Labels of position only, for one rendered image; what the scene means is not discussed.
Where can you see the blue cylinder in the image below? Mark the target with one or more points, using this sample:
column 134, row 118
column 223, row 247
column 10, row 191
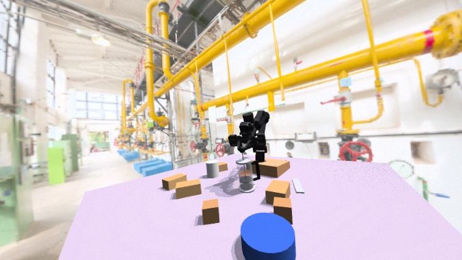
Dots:
column 266, row 236

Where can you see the grey cylinder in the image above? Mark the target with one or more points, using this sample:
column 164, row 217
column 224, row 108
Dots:
column 212, row 169

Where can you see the glass coffee press with black knob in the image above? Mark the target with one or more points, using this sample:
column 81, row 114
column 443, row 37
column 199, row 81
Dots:
column 245, row 173

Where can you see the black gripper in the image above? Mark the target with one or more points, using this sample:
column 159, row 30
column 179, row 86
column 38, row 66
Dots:
column 248, row 139

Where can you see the white flat bar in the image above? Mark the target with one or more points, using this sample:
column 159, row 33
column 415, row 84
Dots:
column 297, row 186

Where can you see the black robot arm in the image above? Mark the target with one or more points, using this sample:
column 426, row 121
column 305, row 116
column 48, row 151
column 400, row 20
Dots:
column 257, row 124

